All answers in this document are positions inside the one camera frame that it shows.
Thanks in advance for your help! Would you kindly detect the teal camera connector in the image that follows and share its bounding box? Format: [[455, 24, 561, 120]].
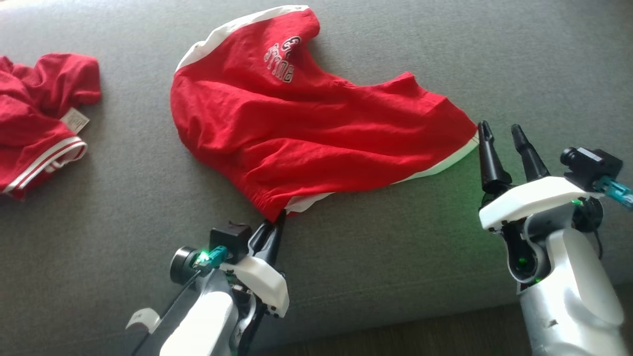
[[593, 177, 633, 209], [194, 246, 229, 270]]

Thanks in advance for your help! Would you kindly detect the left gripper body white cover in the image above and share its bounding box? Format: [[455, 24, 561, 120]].
[[220, 255, 290, 317]]

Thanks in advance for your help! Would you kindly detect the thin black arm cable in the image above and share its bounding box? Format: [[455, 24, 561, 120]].
[[131, 269, 201, 356], [591, 228, 605, 262]]

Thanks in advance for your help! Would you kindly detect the grey and yellow sofa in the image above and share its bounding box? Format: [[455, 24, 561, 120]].
[[0, 0, 633, 356]]

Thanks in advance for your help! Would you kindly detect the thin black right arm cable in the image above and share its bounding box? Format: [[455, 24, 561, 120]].
[[591, 228, 605, 262]]

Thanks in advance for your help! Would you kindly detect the teal left camera connector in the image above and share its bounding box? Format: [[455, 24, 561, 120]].
[[194, 246, 229, 270]]

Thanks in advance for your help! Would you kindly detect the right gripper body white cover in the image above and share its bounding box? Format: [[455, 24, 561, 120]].
[[479, 176, 602, 230]]

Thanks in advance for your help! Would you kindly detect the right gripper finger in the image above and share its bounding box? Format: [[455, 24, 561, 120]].
[[477, 120, 513, 193], [511, 124, 551, 182]]

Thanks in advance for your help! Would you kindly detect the red shorts white trim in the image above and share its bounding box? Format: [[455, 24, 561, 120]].
[[170, 5, 479, 222]]

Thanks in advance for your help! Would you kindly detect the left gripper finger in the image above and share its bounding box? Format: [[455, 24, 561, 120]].
[[266, 210, 287, 265], [249, 222, 272, 262]]

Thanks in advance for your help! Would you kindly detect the teal right camera connector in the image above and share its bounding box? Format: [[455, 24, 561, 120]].
[[593, 177, 633, 209]]

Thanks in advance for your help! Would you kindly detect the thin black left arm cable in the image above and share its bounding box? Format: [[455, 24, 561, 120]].
[[131, 269, 201, 356]]

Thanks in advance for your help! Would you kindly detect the red shirt striped white trim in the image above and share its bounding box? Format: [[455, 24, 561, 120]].
[[0, 52, 102, 200]]

